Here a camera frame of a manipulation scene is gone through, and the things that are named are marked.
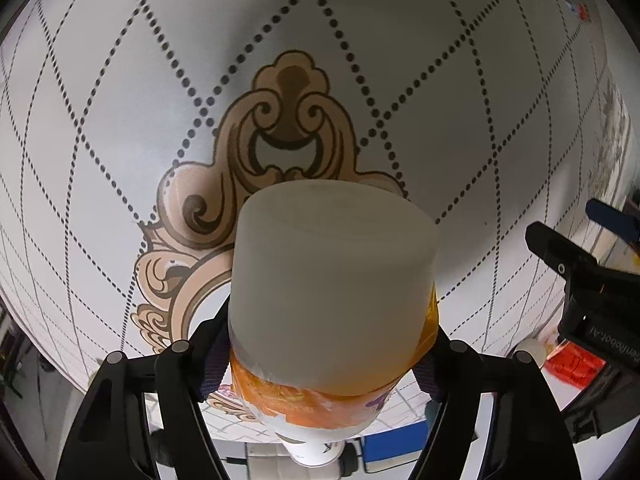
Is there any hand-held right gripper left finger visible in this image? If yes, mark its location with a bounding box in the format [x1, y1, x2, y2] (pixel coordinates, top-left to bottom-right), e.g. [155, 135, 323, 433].
[56, 305, 236, 480]

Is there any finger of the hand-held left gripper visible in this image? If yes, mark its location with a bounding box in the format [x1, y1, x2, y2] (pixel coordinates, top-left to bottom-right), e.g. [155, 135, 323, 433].
[525, 221, 599, 277]
[585, 198, 640, 247]

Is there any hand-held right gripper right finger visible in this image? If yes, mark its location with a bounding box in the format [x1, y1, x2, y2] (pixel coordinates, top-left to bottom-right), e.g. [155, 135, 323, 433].
[410, 329, 587, 480]

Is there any frosted cup with orange label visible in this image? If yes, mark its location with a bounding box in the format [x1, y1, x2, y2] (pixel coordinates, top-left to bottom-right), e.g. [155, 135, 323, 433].
[227, 182, 442, 469]

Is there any blue box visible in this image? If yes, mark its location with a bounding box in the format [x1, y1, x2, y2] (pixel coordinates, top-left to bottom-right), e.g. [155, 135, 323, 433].
[361, 422, 429, 462]

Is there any white patterned tablecloth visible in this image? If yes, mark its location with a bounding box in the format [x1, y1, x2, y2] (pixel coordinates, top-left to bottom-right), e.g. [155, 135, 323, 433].
[0, 0, 635, 443]

